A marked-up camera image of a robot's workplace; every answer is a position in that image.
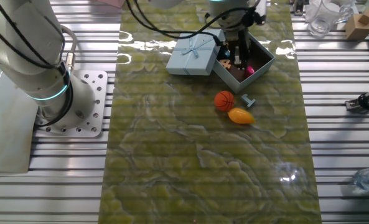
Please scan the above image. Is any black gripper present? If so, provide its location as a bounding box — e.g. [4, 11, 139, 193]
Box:
[225, 27, 253, 70]

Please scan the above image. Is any small grey toy block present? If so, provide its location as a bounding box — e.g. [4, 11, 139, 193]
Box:
[240, 93, 256, 109]

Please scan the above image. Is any orange toy basketball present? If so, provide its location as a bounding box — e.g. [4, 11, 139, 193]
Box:
[213, 90, 236, 112]

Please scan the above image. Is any yellow orange toy mango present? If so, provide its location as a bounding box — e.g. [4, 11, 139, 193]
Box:
[227, 107, 256, 125]

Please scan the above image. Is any light blue gift box base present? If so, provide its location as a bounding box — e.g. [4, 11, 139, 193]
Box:
[213, 29, 276, 94]

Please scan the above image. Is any light blue gift box lid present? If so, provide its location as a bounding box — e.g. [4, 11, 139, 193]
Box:
[166, 28, 226, 77]

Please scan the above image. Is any dark blue toy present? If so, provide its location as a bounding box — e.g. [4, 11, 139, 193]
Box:
[218, 46, 231, 60]

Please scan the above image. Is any dark metal clamp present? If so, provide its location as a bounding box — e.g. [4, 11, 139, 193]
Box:
[292, 0, 306, 16]

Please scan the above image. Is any clear glass mug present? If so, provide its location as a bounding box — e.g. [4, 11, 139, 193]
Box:
[305, 0, 355, 39]

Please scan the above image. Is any green marble pattern mat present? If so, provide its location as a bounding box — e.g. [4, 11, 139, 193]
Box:
[97, 0, 322, 224]

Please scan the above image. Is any large wooden cube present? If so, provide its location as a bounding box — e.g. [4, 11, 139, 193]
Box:
[345, 17, 369, 41]

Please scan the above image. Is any small wooden cube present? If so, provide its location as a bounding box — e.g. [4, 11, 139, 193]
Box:
[357, 9, 369, 26]

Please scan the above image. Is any pink flat object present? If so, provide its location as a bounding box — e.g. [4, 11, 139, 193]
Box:
[96, 0, 126, 9]

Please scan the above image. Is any silver robot mounting plate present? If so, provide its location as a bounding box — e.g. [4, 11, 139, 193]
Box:
[34, 70, 109, 138]

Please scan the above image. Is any black cable clip bundle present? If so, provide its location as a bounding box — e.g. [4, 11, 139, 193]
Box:
[241, 7, 264, 27]

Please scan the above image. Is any black cable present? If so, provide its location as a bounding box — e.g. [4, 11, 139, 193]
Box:
[124, 0, 256, 46]
[133, 0, 256, 40]

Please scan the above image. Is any grey cable with metal plug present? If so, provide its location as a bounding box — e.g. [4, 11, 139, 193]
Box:
[59, 24, 78, 72]

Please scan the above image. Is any black cable loop bundle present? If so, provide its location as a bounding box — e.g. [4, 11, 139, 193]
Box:
[0, 0, 75, 128]

